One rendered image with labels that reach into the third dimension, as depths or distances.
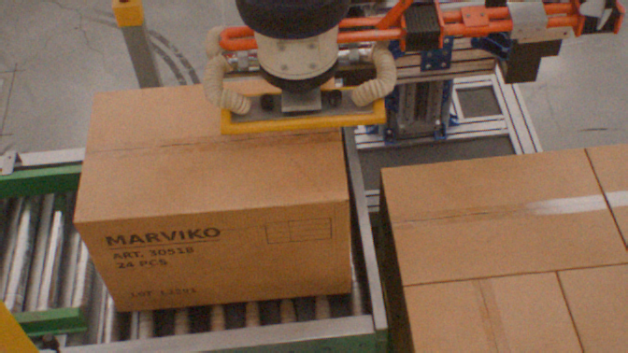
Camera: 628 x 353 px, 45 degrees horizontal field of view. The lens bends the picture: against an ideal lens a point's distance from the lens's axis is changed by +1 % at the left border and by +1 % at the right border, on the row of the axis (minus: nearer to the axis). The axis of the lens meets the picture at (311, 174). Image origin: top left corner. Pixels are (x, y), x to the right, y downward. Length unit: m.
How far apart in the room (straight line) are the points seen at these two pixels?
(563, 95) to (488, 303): 1.47
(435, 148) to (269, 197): 1.17
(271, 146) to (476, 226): 0.66
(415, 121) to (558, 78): 0.93
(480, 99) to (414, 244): 0.98
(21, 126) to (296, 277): 1.79
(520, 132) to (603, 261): 0.81
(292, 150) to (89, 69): 1.91
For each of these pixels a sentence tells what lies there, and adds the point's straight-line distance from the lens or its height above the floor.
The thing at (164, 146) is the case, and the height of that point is 0.95.
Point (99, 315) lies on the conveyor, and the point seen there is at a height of 0.49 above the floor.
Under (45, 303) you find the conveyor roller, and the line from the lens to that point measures 2.13.
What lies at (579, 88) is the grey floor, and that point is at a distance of 3.34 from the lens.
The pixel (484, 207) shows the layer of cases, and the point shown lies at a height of 0.54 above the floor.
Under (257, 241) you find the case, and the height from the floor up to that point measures 0.82.
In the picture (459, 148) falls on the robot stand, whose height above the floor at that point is 0.21.
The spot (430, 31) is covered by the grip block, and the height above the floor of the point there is 1.27.
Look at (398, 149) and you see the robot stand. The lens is 2.72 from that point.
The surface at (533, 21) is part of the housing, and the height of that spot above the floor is 1.26.
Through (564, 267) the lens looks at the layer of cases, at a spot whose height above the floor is 0.54.
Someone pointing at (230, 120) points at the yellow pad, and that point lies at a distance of 1.57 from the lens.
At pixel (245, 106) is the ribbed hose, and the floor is 1.16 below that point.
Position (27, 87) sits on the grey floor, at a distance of 3.55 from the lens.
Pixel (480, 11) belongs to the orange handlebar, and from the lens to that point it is 1.61.
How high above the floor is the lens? 2.26
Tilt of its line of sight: 51 degrees down
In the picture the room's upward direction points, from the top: 5 degrees counter-clockwise
